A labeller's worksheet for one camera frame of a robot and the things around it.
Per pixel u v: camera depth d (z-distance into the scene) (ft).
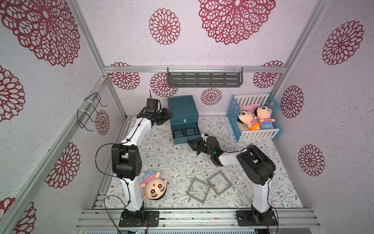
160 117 2.61
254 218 2.13
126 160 1.69
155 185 2.50
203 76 3.08
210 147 2.52
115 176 1.77
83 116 2.39
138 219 2.17
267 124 3.28
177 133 3.21
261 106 3.39
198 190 2.74
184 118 3.09
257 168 1.74
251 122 3.36
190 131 3.32
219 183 2.82
